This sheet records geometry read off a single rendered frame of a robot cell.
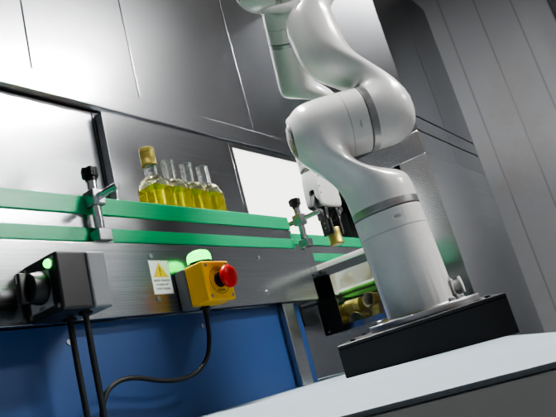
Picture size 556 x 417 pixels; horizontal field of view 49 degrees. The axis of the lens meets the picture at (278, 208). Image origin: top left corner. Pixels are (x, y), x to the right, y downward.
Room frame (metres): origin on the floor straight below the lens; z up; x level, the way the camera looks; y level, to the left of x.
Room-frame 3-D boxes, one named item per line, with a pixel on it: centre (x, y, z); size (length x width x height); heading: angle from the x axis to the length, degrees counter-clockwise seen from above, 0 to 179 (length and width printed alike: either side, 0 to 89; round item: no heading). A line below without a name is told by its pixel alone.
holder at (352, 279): (1.50, -0.15, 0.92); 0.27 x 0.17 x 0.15; 57
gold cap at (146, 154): (1.25, 0.25, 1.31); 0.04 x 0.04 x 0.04
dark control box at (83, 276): (0.81, 0.31, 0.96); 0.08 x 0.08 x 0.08; 57
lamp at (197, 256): (1.05, 0.16, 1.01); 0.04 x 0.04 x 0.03
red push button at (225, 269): (1.02, 0.12, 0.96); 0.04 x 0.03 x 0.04; 147
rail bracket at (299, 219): (1.44, -0.02, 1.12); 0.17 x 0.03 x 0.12; 57
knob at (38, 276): (0.76, 0.34, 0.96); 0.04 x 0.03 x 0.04; 57
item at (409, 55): (2.49, -0.60, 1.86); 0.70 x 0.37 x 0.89; 147
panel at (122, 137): (1.70, 0.12, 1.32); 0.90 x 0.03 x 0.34; 147
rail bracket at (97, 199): (0.92, 0.27, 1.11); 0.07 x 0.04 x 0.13; 57
